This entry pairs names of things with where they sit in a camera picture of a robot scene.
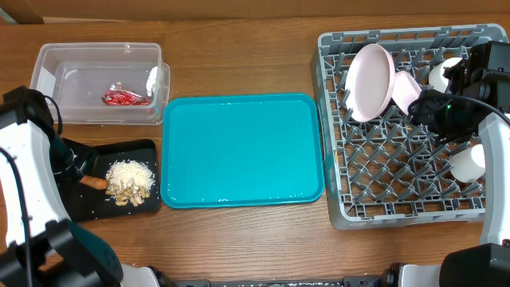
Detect pink bowl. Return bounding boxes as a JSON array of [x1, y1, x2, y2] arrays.
[[392, 71, 422, 115]]

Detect food scraps rice and peanuts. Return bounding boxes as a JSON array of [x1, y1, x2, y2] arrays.
[[105, 160, 155, 207]]

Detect pink plate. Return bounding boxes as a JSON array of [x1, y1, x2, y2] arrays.
[[345, 44, 395, 122]]

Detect white tissue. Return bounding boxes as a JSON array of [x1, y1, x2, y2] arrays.
[[146, 66, 159, 97]]

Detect black plastic tray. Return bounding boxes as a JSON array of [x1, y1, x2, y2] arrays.
[[61, 139, 161, 222]]

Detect red snack wrapper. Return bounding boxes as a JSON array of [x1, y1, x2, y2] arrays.
[[101, 82, 151, 106]]

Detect white paper cup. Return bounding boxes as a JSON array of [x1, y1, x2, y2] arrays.
[[449, 144, 485, 183]]

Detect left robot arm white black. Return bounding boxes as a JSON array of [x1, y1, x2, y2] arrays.
[[1, 86, 171, 286]]

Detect teal serving tray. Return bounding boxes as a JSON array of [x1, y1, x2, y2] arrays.
[[160, 93, 325, 209]]

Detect orange carrot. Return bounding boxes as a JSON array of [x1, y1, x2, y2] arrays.
[[80, 175, 108, 190]]

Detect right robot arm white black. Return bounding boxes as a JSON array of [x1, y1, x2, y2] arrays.
[[379, 41, 509, 286]]

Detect white bowl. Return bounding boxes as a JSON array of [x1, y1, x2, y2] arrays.
[[429, 57, 462, 92]]

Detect grey dishwasher rack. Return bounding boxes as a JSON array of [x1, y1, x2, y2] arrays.
[[311, 24, 508, 230]]

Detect clear plastic bin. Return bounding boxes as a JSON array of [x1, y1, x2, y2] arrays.
[[29, 42, 171, 125]]

